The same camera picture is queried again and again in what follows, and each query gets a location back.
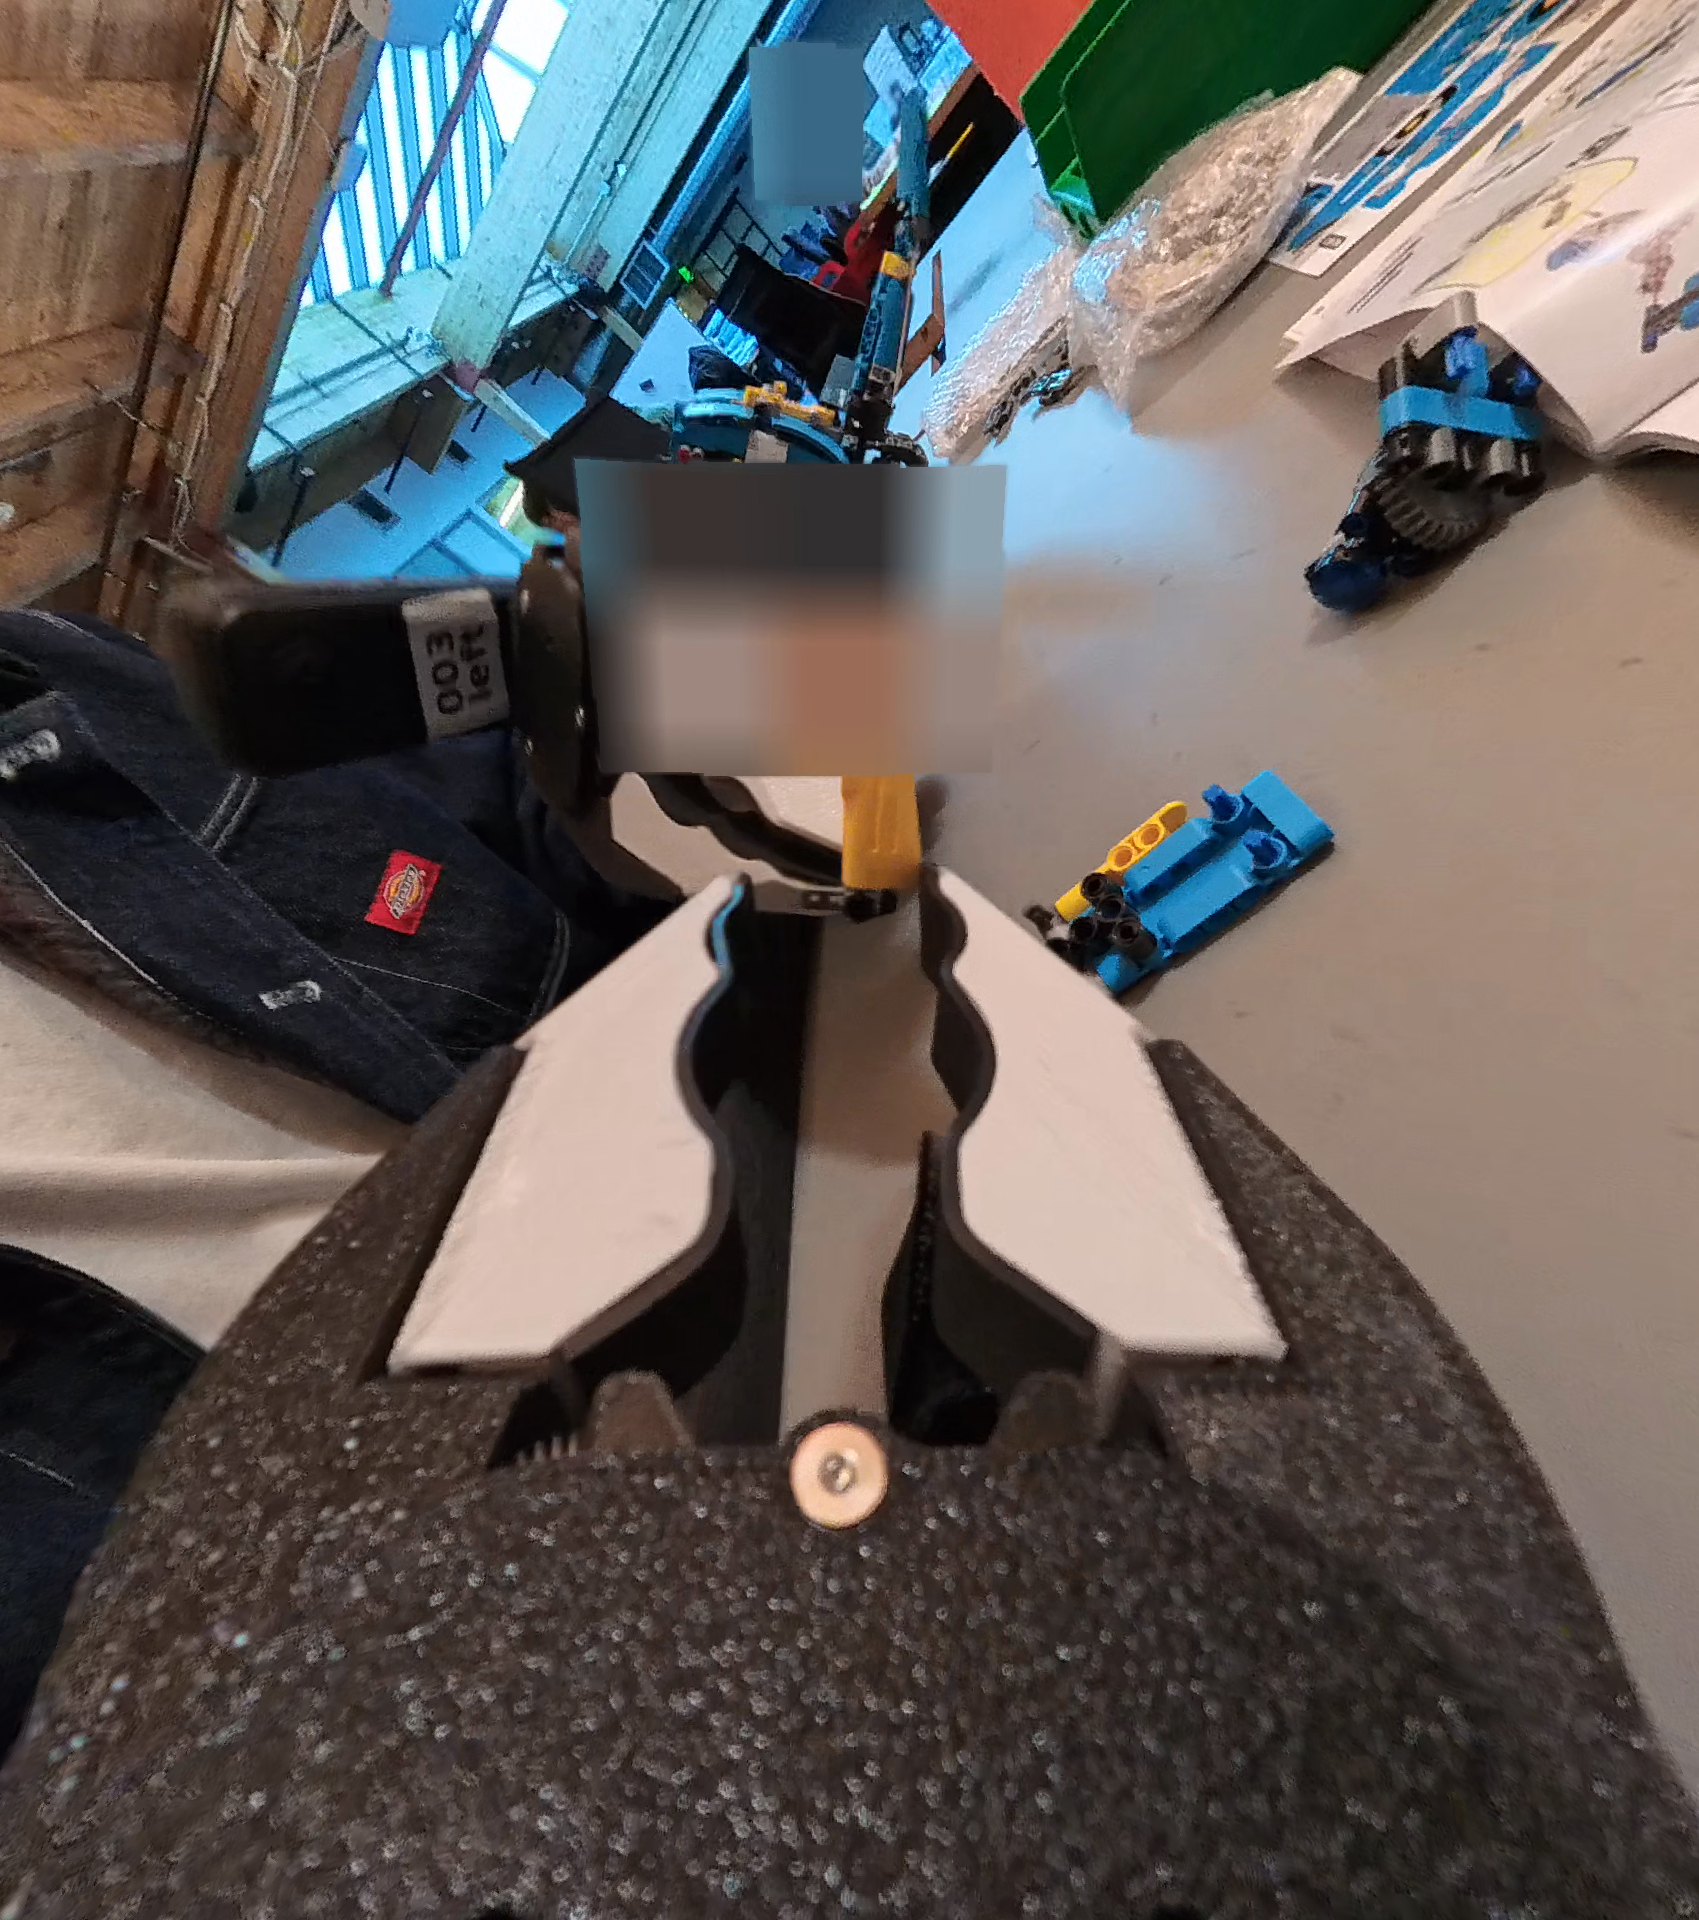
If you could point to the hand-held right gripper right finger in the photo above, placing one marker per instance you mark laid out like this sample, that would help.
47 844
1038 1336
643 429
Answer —
1104 1201

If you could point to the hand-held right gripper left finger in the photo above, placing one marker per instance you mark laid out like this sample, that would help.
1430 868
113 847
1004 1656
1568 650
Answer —
581 1185

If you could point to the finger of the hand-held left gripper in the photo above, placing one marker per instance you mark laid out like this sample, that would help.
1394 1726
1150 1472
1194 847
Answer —
663 833

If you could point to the yellow building piece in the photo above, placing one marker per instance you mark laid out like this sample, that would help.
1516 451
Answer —
880 833
1126 855

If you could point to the blue-yellow brick assembly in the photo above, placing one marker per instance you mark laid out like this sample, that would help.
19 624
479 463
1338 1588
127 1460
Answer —
1224 871

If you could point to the grey desk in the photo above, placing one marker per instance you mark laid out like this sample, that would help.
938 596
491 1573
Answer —
1464 1125

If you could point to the black slanted board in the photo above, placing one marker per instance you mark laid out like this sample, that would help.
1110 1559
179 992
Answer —
543 481

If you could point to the person's white shirt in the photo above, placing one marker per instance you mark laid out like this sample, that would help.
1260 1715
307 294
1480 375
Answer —
69 1140

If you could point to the clear plastic bag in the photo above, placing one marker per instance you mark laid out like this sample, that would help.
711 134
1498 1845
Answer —
1180 254

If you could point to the blue tracked toy assembly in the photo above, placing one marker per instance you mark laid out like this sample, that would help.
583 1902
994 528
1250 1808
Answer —
1450 451

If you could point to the orange plastic case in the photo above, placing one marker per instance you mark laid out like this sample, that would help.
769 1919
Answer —
1000 38

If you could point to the green plastic bin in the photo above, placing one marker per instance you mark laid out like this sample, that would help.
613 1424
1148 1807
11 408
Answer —
1210 74

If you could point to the blue robot sticker sheet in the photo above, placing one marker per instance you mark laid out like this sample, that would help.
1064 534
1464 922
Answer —
1404 134

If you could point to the open instruction booklet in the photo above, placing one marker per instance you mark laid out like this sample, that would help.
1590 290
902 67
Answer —
1614 224

